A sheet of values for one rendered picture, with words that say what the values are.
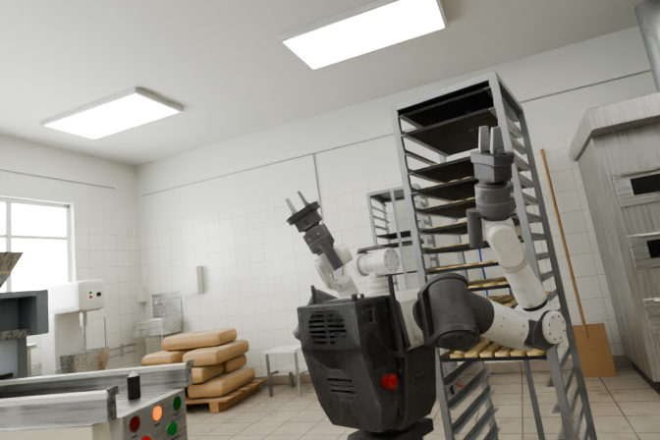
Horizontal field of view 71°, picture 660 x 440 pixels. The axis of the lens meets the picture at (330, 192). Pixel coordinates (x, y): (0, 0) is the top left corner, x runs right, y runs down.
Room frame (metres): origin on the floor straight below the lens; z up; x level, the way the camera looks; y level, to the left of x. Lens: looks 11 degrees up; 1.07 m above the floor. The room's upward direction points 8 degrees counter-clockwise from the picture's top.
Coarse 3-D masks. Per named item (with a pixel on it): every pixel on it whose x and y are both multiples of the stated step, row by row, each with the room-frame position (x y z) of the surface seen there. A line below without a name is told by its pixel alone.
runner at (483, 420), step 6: (492, 408) 2.54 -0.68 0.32; (486, 414) 2.43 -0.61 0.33; (492, 414) 2.45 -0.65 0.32; (480, 420) 2.34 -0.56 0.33; (486, 420) 2.38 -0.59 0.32; (474, 426) 2.26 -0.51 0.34; (480, 426) 2.31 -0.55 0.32; (468, 432) 2.18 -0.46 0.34; (474, 432) 2.24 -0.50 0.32; (480, 432) 2.24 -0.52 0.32; (468, 438) 2.17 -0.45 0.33; (474, 438) 2.17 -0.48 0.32
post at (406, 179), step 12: (396, 120) 2.01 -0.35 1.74; (396, 132) 2.02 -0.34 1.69; (396, 144) 2.02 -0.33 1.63; (408, 180) 2.01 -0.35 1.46; (408, 192) 2.01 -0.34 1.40; (408, 204) 2.02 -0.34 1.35; (420, 264) 2.01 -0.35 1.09; (420, 276) 2.01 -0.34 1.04; (420, 288) 2.02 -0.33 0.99; (444, 396) 2.01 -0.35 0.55; (444, 408) 2.01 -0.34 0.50; (444, 420) 2.02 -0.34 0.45; (444, 432) 2.02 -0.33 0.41
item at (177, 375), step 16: (128, 368) 1.38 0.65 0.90; (144, 368) 1.35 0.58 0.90; (160, 368) 1.34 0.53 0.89; (176, 368) 1.32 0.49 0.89; (0, 384) 1.49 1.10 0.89; (16, 384) 1.48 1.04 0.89; (32, 384) 1.46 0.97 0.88; (48, 384) 1.44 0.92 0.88; (64, 384) 1.43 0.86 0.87; (80, 384) 1.41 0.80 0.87; (96, 384) 1.40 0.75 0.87; (112, 384) 1.38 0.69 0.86; (144, 384) 1.35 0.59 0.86; (160, 384) 1.34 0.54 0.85; (176, 384) 1.32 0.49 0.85
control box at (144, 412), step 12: (168, 396) 1.24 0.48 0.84; (180, 396) 1.28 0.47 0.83; (132, 408) 1.15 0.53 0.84; (144, 408) 1.15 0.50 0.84; (168, 408) 1.23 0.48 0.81; (180, 408) 1.28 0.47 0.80; (120, 420) 1.08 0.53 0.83; (144, 420) 1.15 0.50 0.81; (156, 420) 1.19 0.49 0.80; (168, 420) 1.23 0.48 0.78; (180, 420) 1.28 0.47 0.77; (120, 432) 1.08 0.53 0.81; (132, 432) 1.10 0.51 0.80; (144, 432) 1.15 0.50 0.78; (156, 432) 1.19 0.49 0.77; (180, 432) 1.27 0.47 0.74
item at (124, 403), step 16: (128, 384) 1.25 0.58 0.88; (128, 400) 1.25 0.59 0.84; (144, 400) 1.22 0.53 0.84; (0, 432) 1.10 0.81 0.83; (16, 432) 1.09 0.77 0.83; (32, 432) 1.08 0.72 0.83; (48, 432) 1.07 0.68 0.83; (64, 432) 1.06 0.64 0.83; (80, 432) 1.04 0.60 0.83; (96, 432) 1.05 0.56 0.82
